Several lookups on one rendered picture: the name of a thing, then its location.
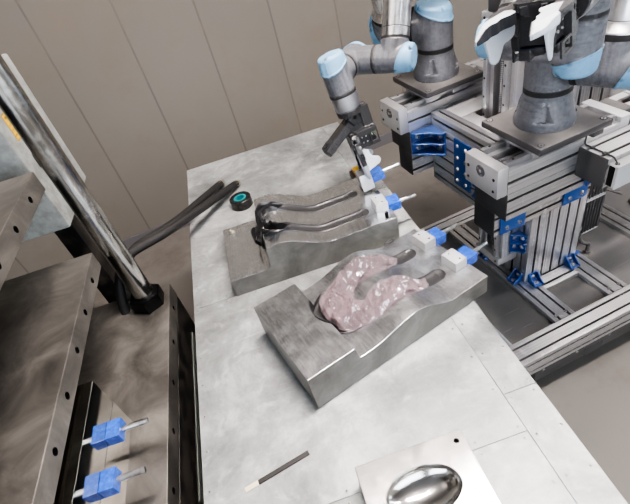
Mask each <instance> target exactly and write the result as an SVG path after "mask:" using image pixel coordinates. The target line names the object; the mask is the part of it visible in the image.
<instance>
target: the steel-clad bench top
mask: <svg viewBox="0 0 630 504"><path fill-rule="evenodd" d="M339 125H340V124H339V123H338V122H336V123H333V124H329V125H326V126H323V127H320V128H317V129H314V130H311V131H308V132H305V133H302V134H299V135H295V136H292V137H289V138H286V139H283V140H280V141H277V142H274V143H271V144H268V145H265V146H261V147H258V148H255V149H252V150H249V151H246V152H243V153H240V154H237V155H234V156H231V157H227V158H224V159H221V160H218V161H215V162H212V163H209V164H206V165H203V166H200V167H197V168H194V169H190V170H187V180H188V200H189V205H190V204H191V203H192V202H193V201H194V200H196V199H197V198H198V197H199V196H201V195H202V194H203V193H204V192H205V191H207V190H208V189H209V188H210V187H211V186H213V185H214V184H215V183H216V182H217V181H219V180H220V179H222V180H224V182H225V186H224V187H226V186H227V185H229V184H230V183H231V182H233V181H235V180H236V179H237V180H239V181H240V182H241V185H240V186H239V187H238V188H237V189H235V190H234V191H232V192H231V193H230V194H228V195H227V196H225V197H224V198H222V199H221V200H220V201H218V202H217V203H215V204H214V205H213V206H211V207H210V208H208V209H207V210H206V211H204V212H203V213H201V214H200V215H199V216H197V217H196V218H194V219H193V220H191V221H190V239H191V258H192V278H193V297H194V317H195V336H196V355H197V375H198V394H199V414H200V433H201V453H202V472H203V491H204V504H366V502H365V499H364V496H363V493H362V490H361V486H360V483H359V480H358V477H357V474H356V471H355V467H357V466H359V465H362V464H365V463H368V462H370V461H373V460H376V459H378V458H381V457H384V456H387V455H389V454H392V453H395V452H398V451H400V450H403V449H406V448H408V447H411V446H414V445H417V444H419V443H422V442H425V441H428V440H430V439H433V438H436V437H438V436H441V435H444V434H447V433H449V432H452V431H455V430H458V429H460V430H461V432H462V434H463V435H464V437H465V439H466V441H467V443H468V445H469V446H470V448H471V450H472V452H473V454H474V456H475V457H476V459H477V461H478V463H479V465H480V467H481V468H482V470H483V472H484V474H485V476H486V477H487V479H488V481H489V483H490V485H491V487H492V488H493V490H494V492H495V494H496V496H497V498H498V499H499V501H500V503H501V504H628V503H627V502H626V500H625V499H624V498H623V496H622V495H621V494H620V492H619V491H618V490H617V489H616V487H615V486H614V485H613V483H612V482H611V481H610V479H609V478H608V477H607V475H606V474H605V473H604V471H603V470H602V469H601V467H600V466H599V465H598V464H597V462H596V461H595V460H594V458H593V457H592V456H591V454H590V453H589V452H588V450H587V449H586V448H585V446H584V445H583V444H582V443H581V441H580V440H579V439H578V437H577V436H576V435H575V433H574V432H573V431H572V429H571V428H570V427H569V425H568V424H567V423H566V421H565V420H564V419H563V418H562V416H561V415H560V414H559V412H558V411H557V410H556V408H555V407H554V406H553V404H552V403H551V402H550V400H549V399H548V398H547V396H546V395H545V394H544V393H543V391H542V390H541V389H540V387H539V386H538V385H537V383H536V382H535V381H534V379H533V378H532V377H531V375H530V374H529V373H528V372H527V370H526V369H525V368H524V366H523V365H522V364H521V362H520V361H519V360H518V358H517V357H516V356H515V354H514V353H513V352H512V350H511V349H510V348H509V347H508V345H507V344H506V343H505V341H504V340H503V339H502V337H501V336H500V335H499V333H498V332H497V331H496V329H495V328H494V327H493V325H492V324H491V323H490V322H489V320H488V319H487V318H486V316H485V315H484V314H483V312H482V311H481V310H480V308H479V307H478V306H477V304H476V303H475V302H474V301H472V302H471V303H469V304H468V305H467V306H465V307H464V308H462V309H461V310H459V311H458V312H457V313H455V314H454V315H452V316H451V317H449V318H448V319H446V320H445V321H444V322H442V323H441V324H439V325H438V326H436V327H435V328H434V329H432V330H431V331H429V332H428V333H426V334H425V335H424V336H422V337H421V338H419V339H418V340H416V341H415V342H414V343H412V344H411V345H409V346H408V347H406V348H405V349H403V350H402V351H401V352H399V353H398V354H396V355H395V356H393V357H392V358H391V359H389V360H388V361H386V362H385V363H383V364H382V365H381V366H379V367H378V368H376V369H375V370H373V371H372V372H371V373H369V374H368V375H366V376H365V377H363V378H362V379H360V380H359V381H358V382H356V383H355V384H353V385H352V386H350V387H349V388H348V389H346V390H345V391H343V392H342V393H340V394H339V395H338V396H336V397H335V398H333V399H332V400H330V401H329V402H328V403H326V404H325V405H323V406H322V407H320V408H318V407H317V405H316V404H315V403H314V401H313V400H312V398H311V397H310V396H309V394H308V393H307V391H306V390H305V389H304V387H303V386H302V384H301V383H300V382H299V380H298V379H297V377H296V376H295V375H294V373H293V372H292V370H291V369H290V368H289V366H288V365H287V363H286V362H285V361H284V359H283V358H282V356H281V355H280V354H279V352H278V351H277V349H276V348H275V347H274V345H273V344H272V342H271V341H270V340H269V338H268V337H267V335H266V333H265V331H264V329H263V327H262V325H261V322H260V320H259V318H258V316H257V314H256V312H255V309H254V307H256V306H257V305H259V304H261V303H262V302H264V301H266V300H267V299H269V298H271V297H272V296H274V295H276V294H277V293H279V292H281V291H283V290H284V289H286V288H288V287H289V286H291V285H293V284H296V286H297V287H298V288H299V289H300V290H301V291H304V290H305V289H307V288H308V287H310V286H312V285H313V284H315V283H316V282H317V281H319V280H320V279H321V278H322V277H324V276H325V275H326V274H327V273H328V272H329V271H330V270H331V269H332V268H334V267H335V266H336V265H337V264H338V263H339V262H337V263H334V264H331V265H328V266H325V267H322V268H319V269H316V270H313V271H310V272H307V273H305V274H302V275H299V276H296V277H293V278H290V279H287V280H284V281H281V282H278V283H275V284H272V285H269V286H266V287H263V288H261V289H258V290H255V291H252V292H249V293H246V294H243V295H240V296H237V294H236V292H235V290H234V288H233V286H232V284H231V282H230V275H229V269H228V262H227V255H226V249H225V242H224V236H223V230H225V229H228V228H231V227H234V226H237V225H240V224H243V223H246V222H249V221H252V220H254V219H255V212H254V211H255V206H254V199H257V198H259V197H261V196H264V195H267V194H286V195H296V196H306V195H311V194H314V193H317V192H320V191H322V190H325V189H327V188H330V187H333V186H335V185H338V184H340V183H342V182H345V181H348V180H351V179H352V178H351V176H350V173H349V171H351V170H352V168H353V167H356V166H358V165H357V163H356V161H355V158H354V156H353V154H352V151H351V149H350V146H349V144H348V142H347V140H346V138H345V140H344V141H343V142H342V143H341V145H340V146H339V147H338V149H337V150H336V152H335V153H334V154H333V155H332V157H329V156H327V155H326V154H325V153H324V152H323V150H322V147H323V146H324V144H325V143H326V141H328V139H329V138H330V137H331V135H332V134H333V133H334V131H335V130H336V129H337V127H338V126H339ZM224 187H222V188H221V189H223V188H224ZM221 189H220V190H221ZM220 190H219V191H220ZM241 191H247V192H249V193H250V194H251V197H252V200H253V205H252V206H251V207H250V208H249V209H247V210H245V211H241V212H237V211H234V210H233V209H232V206H231V204H230V202H229V199H230V198H231V196H232V195H234V194H235V193H238V192H241ZM307 450H308V452H309V454H310V455H308V456H307V457H305V458H303V459H302V460H300V461H298V462H297V463H295V464H293V465H292V466H290V467H288V468H287V469H285V470H284V471H282V472H280V473H279V474H277V475H275V476H274V477H272V478H270V479H269V480H267V481H265V482H264V483H262V484H260V485H259V486H257V487H255V488H254V489H252V490H251V491H249V492H247V493H246V491H245V487H247V486H249V485H250V484H252V483H254V482H255V481H257V480H259V479H260V478H262V477H264V476H265V475H267V474H269V473H270V472H272V471H274V470H275V469H277V468H279V467H280V466H282V465H284V464H285V463H287V462H289V461H290V460H292V459H294V458H295V457H297V456H299V455H300V454H302V453H304V452H305V451H307Z"/></svg>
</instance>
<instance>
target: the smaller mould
mask: <svg viewBox="0 0 630 504"><path fill-rule="evenodd" d="M355 471H356V474H357V477H358V480H359V483H360V486H361V490H362V493H363V496H364V499H365V502H366V504H501V503H500V501H499V499H498V498H497V496H496V494H495V492H494V490H493V488H492V487H491V485H490V483H489V481H488V479H487V477H486V476H485V474H484V472H483V470H482V468H481V467H480V465H479V463H478V461H477V459H476V457H475V456H474V454H473V452H472V450H471V448H470V446H469V445H468V443H467V441H466V439H465V437H464V435H463V434H462V432H461V430H460V429H458V430H455V431H452V432H449V433H447V434H444V435H441V436H438V437H436V438H433V439H430V440H428V441H425V442H422V443H419V444H417V445H414V446H411V447H408V448H406V449H403V450H400V451H398V452H395V453H392V454H389V455H387V456H384V457H381V458H378V459H376V460H373V461H370V462H368V463H365V464H362V465H359V466H357V467H355Z"/></svg>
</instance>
